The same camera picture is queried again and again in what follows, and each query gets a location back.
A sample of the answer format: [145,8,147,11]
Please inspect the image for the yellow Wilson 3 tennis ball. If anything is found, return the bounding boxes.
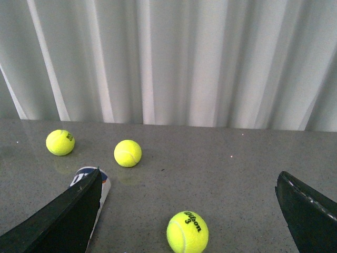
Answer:
[166,211,209,253]

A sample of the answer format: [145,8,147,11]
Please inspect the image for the yellow tennis ball far left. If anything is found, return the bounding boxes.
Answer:
[46,130,75,156]

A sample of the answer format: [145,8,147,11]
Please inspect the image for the white pleated curtain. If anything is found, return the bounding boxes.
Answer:
[1,1,336,131]

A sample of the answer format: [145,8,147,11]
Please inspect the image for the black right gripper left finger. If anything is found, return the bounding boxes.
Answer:
[1,169,102,252]

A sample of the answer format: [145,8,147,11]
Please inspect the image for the yellow tennis ball middle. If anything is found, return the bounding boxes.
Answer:
[114,140,142,168]

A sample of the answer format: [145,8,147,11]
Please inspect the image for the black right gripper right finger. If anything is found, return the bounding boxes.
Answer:
[275,171,336,252]

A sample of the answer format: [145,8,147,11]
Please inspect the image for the clear Wilson tennis ball can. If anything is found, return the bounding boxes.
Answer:
[68,167,111,239]

